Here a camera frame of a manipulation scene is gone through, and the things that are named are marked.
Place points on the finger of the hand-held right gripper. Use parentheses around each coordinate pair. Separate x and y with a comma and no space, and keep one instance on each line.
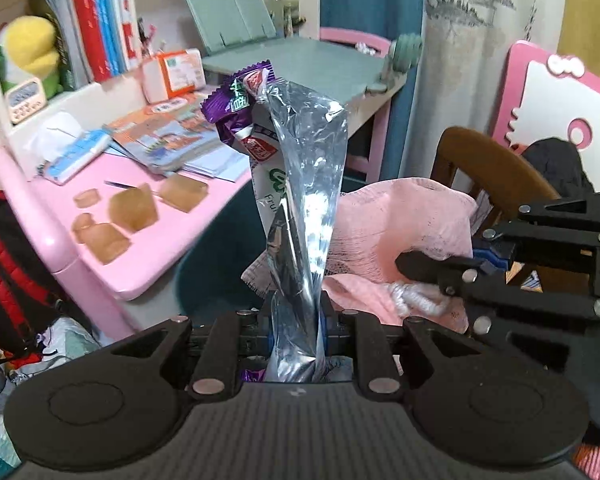
(430,267)
(555,222)

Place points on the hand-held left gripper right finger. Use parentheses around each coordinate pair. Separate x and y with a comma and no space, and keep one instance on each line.
(342,332)

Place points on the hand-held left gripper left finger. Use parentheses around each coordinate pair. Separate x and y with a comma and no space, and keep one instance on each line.
(250,332)

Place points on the pink net cloth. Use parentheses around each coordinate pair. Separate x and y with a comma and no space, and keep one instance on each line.
(395,220)

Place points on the teal trash bin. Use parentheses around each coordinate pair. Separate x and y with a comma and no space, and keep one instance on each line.
(210,270)

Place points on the silver foil wrapper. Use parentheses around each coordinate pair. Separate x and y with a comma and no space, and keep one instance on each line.
(305,210)

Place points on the white wrapper green logo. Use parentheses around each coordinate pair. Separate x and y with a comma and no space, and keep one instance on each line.
(267,195)

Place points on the purple wrapper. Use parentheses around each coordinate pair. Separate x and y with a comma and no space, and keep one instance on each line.
(230,110)

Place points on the dark cloth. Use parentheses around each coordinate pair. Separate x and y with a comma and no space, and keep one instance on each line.
(555,170)

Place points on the wooden chair black seat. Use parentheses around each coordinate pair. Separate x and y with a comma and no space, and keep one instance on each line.
(480,160)

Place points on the pink white board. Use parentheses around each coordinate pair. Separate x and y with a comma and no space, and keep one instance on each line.
(555,95)

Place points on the pink desk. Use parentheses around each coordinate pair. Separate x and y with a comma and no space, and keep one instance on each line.
(145,255)

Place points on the brown wooden block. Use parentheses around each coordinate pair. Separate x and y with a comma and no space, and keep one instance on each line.
(182,192)
(82,221)
(102,245)
(87,197)
(132,210)

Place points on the tree printed curtain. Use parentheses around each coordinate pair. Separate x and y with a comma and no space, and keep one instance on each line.
(480,85)

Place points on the stack of books on desk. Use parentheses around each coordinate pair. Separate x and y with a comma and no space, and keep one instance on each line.
(225,165)

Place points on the teal zigzag quilt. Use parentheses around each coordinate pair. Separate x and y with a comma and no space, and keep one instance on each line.
(70,340)

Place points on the black pen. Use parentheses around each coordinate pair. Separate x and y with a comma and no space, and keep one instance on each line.
(125,186)

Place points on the green roller clamp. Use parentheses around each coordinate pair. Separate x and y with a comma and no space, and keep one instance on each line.
(402,57)

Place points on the magazines on desk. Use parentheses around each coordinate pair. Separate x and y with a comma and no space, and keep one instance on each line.
(170,135)

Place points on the green tilting desk board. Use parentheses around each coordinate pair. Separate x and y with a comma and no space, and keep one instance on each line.
(305,65)

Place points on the blue tissue pack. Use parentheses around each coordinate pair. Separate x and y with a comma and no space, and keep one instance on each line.
(75,152)

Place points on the red black backpack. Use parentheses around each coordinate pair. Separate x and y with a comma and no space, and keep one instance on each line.
(5,260)

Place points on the orange white box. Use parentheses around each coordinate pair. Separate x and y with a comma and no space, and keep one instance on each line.
(175,72)

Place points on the green desk organiser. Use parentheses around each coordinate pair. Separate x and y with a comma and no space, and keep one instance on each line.
(287,17)

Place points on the colourful pens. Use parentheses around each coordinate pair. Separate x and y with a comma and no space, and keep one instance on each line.
(147,37)

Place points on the green book stand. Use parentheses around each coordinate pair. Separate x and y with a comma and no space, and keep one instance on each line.
(230,15)

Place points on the white digital timer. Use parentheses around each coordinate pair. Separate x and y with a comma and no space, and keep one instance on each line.
(26,100)

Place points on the row of books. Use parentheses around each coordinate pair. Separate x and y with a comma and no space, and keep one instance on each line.
(95,20)

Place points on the yellow green plush toy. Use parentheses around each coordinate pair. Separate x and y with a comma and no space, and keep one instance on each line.
(30,45)

